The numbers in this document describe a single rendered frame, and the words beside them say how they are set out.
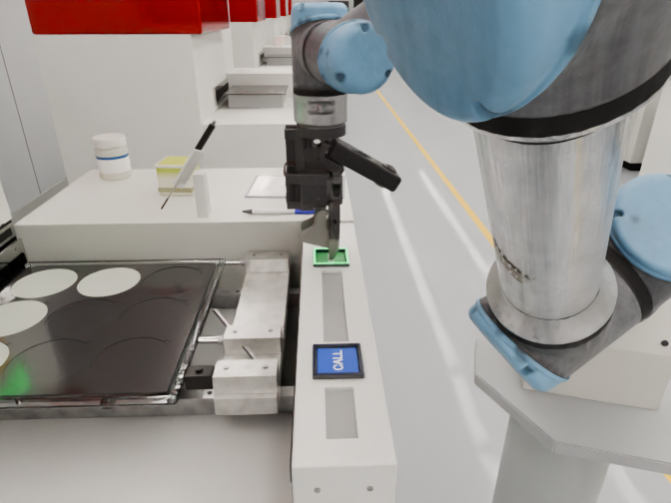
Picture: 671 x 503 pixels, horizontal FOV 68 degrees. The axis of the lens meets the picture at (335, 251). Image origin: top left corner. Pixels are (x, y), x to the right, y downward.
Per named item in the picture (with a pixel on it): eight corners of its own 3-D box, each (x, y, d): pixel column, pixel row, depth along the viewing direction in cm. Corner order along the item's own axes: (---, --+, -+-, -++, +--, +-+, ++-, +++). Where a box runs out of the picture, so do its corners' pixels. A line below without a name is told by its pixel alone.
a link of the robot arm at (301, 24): (299, 2, 58) (281, 2, 65) (302, 99, 63) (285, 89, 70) (361, 2, 60) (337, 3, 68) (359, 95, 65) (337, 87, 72)
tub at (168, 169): (158, 196, 104) (153, 165, 102) (170, 185, 111) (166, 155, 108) (193, 197, 104) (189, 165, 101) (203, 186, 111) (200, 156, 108)
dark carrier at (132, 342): (-123, 402, 60) (-125, 398, 59) (27, 268, 90) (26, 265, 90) (167, 395, 61) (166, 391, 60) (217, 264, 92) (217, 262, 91)
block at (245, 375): (214, 394, 63) (211, 375, 61) (219, 376, 66) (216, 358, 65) (277, 392, 63) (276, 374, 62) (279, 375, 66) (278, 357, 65)
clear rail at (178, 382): (166, 407, 59) (164, 398, 59) (220, 263, 93) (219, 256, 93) (177, 407, 60) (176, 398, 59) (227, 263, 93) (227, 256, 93)
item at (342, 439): (296, 568, 49) (291, 468, 43) (306, 287, 99) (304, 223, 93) (390, 564, 50) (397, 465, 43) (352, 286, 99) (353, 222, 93)
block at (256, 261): (246, 272, 92) (245, 258, 91) (248, 264, 95) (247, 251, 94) (289, 271, 92) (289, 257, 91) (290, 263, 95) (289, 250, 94)
